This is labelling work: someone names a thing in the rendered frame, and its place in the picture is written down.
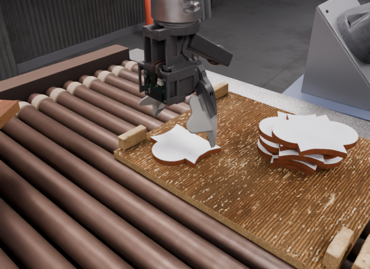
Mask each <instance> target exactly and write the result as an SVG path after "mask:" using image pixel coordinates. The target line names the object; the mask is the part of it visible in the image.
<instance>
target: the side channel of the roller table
mask: <svg viewBox="0 0 370 269"><path fill-rule="evenodd" d="M124 60H127V61H130V57H129V48H127V47H124V46H120V45H117V44H116V45H113V46H110V47H106V48H104V49H100V50H97V51H94V52H91V53H87V54H85V55H81V56H78V57H75V58H72V59H69V60H66V61H63V62H60V63H56V64H53V65H50V66H47V67H44V68H40V69H37V70H35V71H31V72H28V73H25V74H22V75H19V76H16V77H13V78H9V79H6V80H3V81H0V100H21V101H25V102H28V97H29V96H30V95H31V94H33V93H39V94H43V95H45V94H46V91H47V89H48V88H50V87H57V88H62V87H63V85H64V83H65V82H66V81H69V80H71V81H73V82H78V80H79V78H80V77H81V76H83V75H87V76H93V75H94V73H95V72H96V71H97V70H102V71H106V70H107V69H108V68H109V66H110V65H116V66H120V65H121V63H122V62H123V61H124Z"/></svg>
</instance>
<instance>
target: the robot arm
mask: <svg viewBox="0 0 370 269"><path fill-rule="evenodd" d="M150 2H151V17H152V18H153V24H150V25H146V26H143V42H144V60H143V61H140V62H138V77H139V92H140V93H141V92H145V95H147V96H146V97H144V98H143V99H141V101H140V102H139V106H145V105H153V115H154V117H155V116H157V115H158V114H159V113H160V112H161V111H162V110H163V109H164V106H165V105H167V106H171V105H173V104H179V103H181V102H183V101H185V100H186V97H187V96H189V95H191V94H192V93H195V92H196V94H197V95H193V96H191V97H190V98H189V101H188V102H189V107H190V109H191V116H190V117H189V119H188V121H187V122H186V126H187V130H188V131H189V132H190V133H191V134H195V133H203V132H206V135H207V139H208V141H209V144H210V146H211V148H213V147H215V146H216V137H217V104H216V96H215V92H214V88H213V86H212V84H211V82H210V80H209V79H208V77H207V75H206V71H205V68H204V67H203V65H202V61H201V60H199V56H200V57H202V58H204V59H206V60H207V61H208V62H209V63H210V64H211V65H215V66H217V65H220V64H221V65H223V66H229V65H230V63H231V60H232V57H233V54H232V53H231V52H229V51H227V50H226V49H225V48H224V47H223V46H221V45H219V44H215V43H213V42H211V41H209V40H208V39H206V38H204V37H202V36H200V35H199V34H197V32H199V31H200V18H201V17H202V0H150ZM338 28H339V31H340V34H341V36H342V38H343V40H344V42H345V44H346V45H347V47H348V48H349V49H350V51H351V52H352V53H353V54H354V55H355V56H356V57H357V58H358V59H359V60H360V61H362V62H364V63H366V64H370V2H369V3H366V4H363V5H361V6H358V7H354V8H351V9H348V10H346V11H345V12H343V13H342V14H340V15H339V16H338ZM142 70H144V84H143V85H142V74H141V71H142Z"/></svg>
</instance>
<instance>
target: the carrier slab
mask: <svg viewBox="0 0 370 269"><path fill-rule="evenodd" d="M216 104H217V137H216V145H217V146H219V147H221V152H220V153H215V154H211V155H208V156H206V157H205V158H203V159H201V160H200V161H198V163H197V164H196V166H195V168H193V167H191V166H190V165H188V164H186V163H184V164H181V165H176V166H167V165H162V164H160V163H158V162H156V161H155V160H154V158H153V156H152V148H153V145H154V143H152V142H151V141H150V137H152V136H158V135H162V134H164V133H166V132H168V131H170V130H172V129H173V128H174V127H175V125H176V124H178V125H180V126H182V127H184V128H185V129H186V130H187V126H186V122H187V121H188V119H189V117H190V116H191V109H189V110H187V111H186V112H184V113H182V114H180V115H178V116H176V117H175V118H173V119H171V120H169V121H167V122H165V123H164V124H162V125H160V126H159V127H157V128H155V129H153V130H151V131H149V132H148V133H147V138H146V139H145V140H143V141H142V142H140V143H138V144H136V145H134V146H132V147H130V148H128V149H125V150H123V149H120V148H118V149H116V150H115V151H114V157H115V158H116V159H117V160H119V161H121V162H122V163H124V164H125V165H127V166H129V167H130V168H132V169H134V170H135V171H137V172H139V173H141V174H142V175H144V176H146V177H147V178H148V179H150V180H152V181H153V182H155V183H157V184H159V185H160V186H162V187H164V188H165V189H167V190H169V191H170V192H172V193H174V194H175V195H177V196H178V197H180V198H182V199H183V200H185V201H187V202H188V203H190V204H192V205H193V206H195V207H196V208H198V209H200V210H201V211H203V212H205V213H206V214H208V215H210V216H212V217H213V218H215V219H216V220H218V221H219V222H221V223H223V224H224V225H226V226H228V227H230V228H231V229H233V230H235V231H236V232H238V233H240V234H241V235H243V236H245V237H246V238H248V239H249V240H251V241H253V242H254V243H256V244H258V245H259V246H261V247H263V248H264V249H266V250H268V251H269V252H271V253H272V254H274V255H276V256H277V257H279V258H281V259H282V260H284V261H286V262H287V263H289V264H291V265H292V266H294V267H296V268H297V269H328V268H327V267H325V266H324V265H323V264H322V261H323V258H324V255H325V252H326V250H327V248H328V246H329V244H330V243H331V242H332V240H333V238H334V237H335V235H336V234H337V233H338V232H339V231H340V230H341V228H342V227H343V226H345V227H347V228H349V229H351V230H352V231H353V232H354V234H353V239H352V242H351V244H350V245H349V247H348V248H347V249H346V251H345V254H344V257H343V258H342V260H341V262H340V264H339V266H338V267H337V269H340V268H341V266H342V264H343V263H344V261H345V260H346V258H347V256H348V255H349V253H350V251H351V250H352V248H353V246H354V245H355V243H356V241H357V239H358V238H359V236H360V235H361V233H362V231H363V230H364V228H365V226H366V225H367V223H368V221H369V220H370V140H368V139H365V138H362V137H358V140H357V143H356V145H355V146H354V147H353V148H351V149H348V150H346V151H347V156H346V159H344V158H343V159H342V162H341V164H340V165H339V166H337V167H335V168H331V169H323V170H316V171H315V174H314V175H313V174H312V175H311V177H310V176H309V175H307V174H305V173H303V172H300V171H298V170H294V169H289V168H283V167H273V168H270V162H271V160H270V159H267V158H265V157H263V156H262V155H260V154H259V152H258V151H257V143H258V140H259V136H260V134H259V131H258V130H259V124H260V122H261V121H262V120H263V119H266V118H269V117H277V113H278V111H279V112H283V113H285V114H291V115H296V114H293V113H291V112H288V111H285V110H282V109H279V108H276V107H273V106H270V105H268V104H265V103H261V102H259V101H256V100H253V99H250V98H247V97H245V96H242V95H239V94H236V93H233V92H230V91H228V93H227V94H225V95H223V96H222V97H219V98H217V99H216Z"/></svg>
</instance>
